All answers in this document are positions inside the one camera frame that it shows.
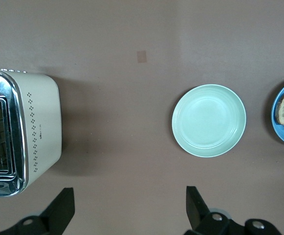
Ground brown tape patch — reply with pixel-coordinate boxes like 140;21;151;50
136;50;148;64

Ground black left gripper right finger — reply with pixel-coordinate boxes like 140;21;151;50
184;186;283;235

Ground mint green round plate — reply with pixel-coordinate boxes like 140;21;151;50
171;84;247;158

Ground cream chrome toaster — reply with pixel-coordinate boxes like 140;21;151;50
0;53;63;198

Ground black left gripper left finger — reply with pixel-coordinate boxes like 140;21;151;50
0;187;76;235

